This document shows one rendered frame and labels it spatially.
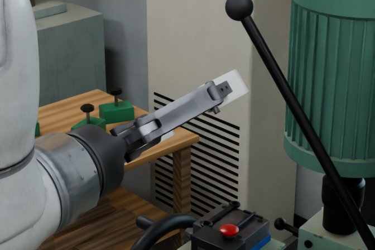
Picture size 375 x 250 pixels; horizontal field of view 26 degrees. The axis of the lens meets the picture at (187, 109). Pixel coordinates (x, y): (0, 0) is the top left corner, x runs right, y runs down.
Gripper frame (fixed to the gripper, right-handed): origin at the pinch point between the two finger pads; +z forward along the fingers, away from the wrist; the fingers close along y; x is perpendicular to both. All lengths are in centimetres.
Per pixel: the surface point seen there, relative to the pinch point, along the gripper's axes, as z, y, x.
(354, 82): 16.8, 9.6, -6.7
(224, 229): 19.3, -26.0, -17.8
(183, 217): 29, -44, -15
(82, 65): 156, -194, 47
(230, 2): 8.6, 5.1, 9.2
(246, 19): 9.6, 5.3, 6.4
